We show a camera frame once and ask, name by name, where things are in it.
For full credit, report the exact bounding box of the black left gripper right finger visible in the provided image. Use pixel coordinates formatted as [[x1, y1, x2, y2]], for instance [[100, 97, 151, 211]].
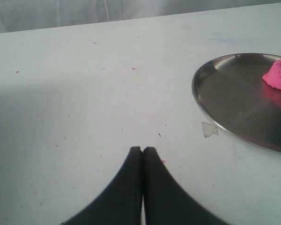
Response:
[[143, 147, 226, 225]]

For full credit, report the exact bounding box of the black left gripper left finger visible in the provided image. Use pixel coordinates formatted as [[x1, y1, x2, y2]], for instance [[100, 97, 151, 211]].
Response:
[[64, 147, 143, 225]]

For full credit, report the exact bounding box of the pink putty lump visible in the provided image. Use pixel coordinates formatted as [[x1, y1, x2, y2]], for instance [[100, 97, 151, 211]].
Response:
[[262, 59, 281, 90]]

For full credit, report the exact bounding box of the clear tape piece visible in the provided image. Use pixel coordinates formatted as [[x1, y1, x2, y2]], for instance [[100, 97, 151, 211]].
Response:
[[201, 121, 218, 138]]

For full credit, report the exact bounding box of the round stainless steel plate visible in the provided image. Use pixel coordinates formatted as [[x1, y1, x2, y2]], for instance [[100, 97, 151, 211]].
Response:
[[192, 53, 281, 152]]

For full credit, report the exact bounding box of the white backdrop curtain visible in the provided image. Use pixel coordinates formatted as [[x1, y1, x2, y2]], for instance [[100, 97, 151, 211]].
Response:
[[0, 0, 273, 33]]

